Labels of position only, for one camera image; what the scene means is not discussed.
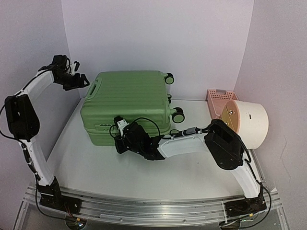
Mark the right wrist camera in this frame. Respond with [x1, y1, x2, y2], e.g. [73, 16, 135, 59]
[114, 116, 129, 136]

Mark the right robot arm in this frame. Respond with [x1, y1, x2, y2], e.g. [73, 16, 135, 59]
[113, 116, 267, 217]

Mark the green hard-shell suitcase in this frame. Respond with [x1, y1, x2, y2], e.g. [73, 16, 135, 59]
[80, 70, 185, 146]

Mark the curved aluminium rail base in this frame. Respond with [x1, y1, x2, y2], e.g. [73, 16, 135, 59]
[13, 185, 290, 230]

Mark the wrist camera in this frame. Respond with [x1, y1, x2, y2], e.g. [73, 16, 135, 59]
[69, 61, 80, 76]
[114, 116, 129, 136]

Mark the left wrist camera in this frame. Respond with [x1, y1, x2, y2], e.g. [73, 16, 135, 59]
[69, 61, 80, 76]

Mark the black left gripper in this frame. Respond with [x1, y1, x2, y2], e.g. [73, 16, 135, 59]
[55, 71, 90, 90]

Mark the black camera cable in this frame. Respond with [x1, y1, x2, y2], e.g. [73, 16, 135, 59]
[109, 116, 173, 142]

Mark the white cylindrical container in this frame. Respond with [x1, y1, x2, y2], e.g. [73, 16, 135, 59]
[220, 100, 269, 150]

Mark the pink perforated plastic basket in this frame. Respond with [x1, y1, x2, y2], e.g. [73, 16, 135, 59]
[206, 89, 239, 119]

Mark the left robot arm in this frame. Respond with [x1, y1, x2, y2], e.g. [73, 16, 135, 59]
[1, 55, 90, 216]

